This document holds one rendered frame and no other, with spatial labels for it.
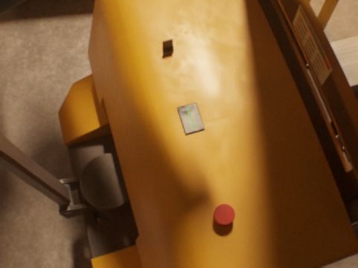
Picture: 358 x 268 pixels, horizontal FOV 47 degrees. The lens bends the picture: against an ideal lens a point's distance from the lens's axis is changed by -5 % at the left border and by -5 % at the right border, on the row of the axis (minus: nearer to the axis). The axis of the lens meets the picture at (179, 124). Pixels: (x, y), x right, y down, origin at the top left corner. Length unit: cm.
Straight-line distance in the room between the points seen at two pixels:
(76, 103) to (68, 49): 57
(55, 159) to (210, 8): 108
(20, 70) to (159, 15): 118
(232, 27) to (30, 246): 122
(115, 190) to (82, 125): 29
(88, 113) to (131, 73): 55
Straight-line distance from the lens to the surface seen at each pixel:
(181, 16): 98
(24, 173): 100
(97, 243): 145
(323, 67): 85
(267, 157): 86
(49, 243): 179
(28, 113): 195
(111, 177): 131
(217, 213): 79
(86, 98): 150
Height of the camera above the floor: 170
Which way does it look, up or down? 70 degrees down
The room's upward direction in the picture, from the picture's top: 2 degrees counter-clockwise
